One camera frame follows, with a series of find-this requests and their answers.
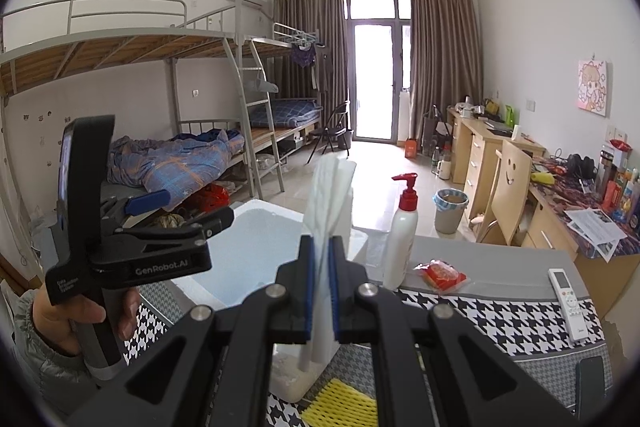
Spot metal bunk bed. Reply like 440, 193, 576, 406
0, 0, 282, 280
240, 21, 327, 168

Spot person's left forearm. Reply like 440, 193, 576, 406
12, 292, 103, 413

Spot red snack packet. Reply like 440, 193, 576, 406
414, 259, 469, 292

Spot printed paper sheets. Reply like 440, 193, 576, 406
567, 207, 629, 263

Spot white remote control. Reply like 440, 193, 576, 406
548, 268, 587, 348

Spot grey trash bin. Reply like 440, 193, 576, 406
433, 188, 470, 235

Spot white paper towel roll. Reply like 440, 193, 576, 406
170, 199, 371, 404

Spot hanging dark clothes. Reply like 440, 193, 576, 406
290, 42, 319, 68

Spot pink cartoon wall picture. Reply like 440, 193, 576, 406
577, 59, 612, 116

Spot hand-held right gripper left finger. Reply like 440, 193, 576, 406
65, 234, 316, 427

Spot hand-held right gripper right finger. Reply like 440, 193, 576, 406
329, 234, 576, 427

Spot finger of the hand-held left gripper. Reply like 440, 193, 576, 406
102, 188, 172, 229
112, 208, 236, 259

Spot wooden chair with smiley face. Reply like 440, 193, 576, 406
475, 139, 534, 248

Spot black headphones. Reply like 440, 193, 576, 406
565, 153, 597, 180

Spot black folding chair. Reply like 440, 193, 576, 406
306, 101, 352, 166

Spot steel thermos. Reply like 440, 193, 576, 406
595, 146, 614, 193

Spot brown curtain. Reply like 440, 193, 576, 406
272, 0, 349, 148
410, 0, 484, 148

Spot yellow foam net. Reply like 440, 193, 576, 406
300, 379, 379, 427

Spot houndstooth tablecloth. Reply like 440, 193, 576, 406
120, 232, 631, 427

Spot plain wooden desk with drawers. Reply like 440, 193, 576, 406
446, 107, 547, 204

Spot blue plaid quilt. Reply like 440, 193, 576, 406
107, 129, 247, 210

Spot black phone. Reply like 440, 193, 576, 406
575, 356, 609, 414

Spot glass balcony door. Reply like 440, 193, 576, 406
345, 0, 412, 142

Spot cluster of bottles and boxes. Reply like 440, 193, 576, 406
600, 138, 640, 229

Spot person's left hand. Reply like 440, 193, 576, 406
31, 288, 142, 354

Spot wooden desk with patterned cover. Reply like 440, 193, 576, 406
520, 157, 640, 319

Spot white lotion bottle red pump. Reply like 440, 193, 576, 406
382, 173, 420, 291

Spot red bag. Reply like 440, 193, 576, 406
197, 184, 231, 213

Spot blue plaid mattress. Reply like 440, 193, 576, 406
248, 98, 324, 128

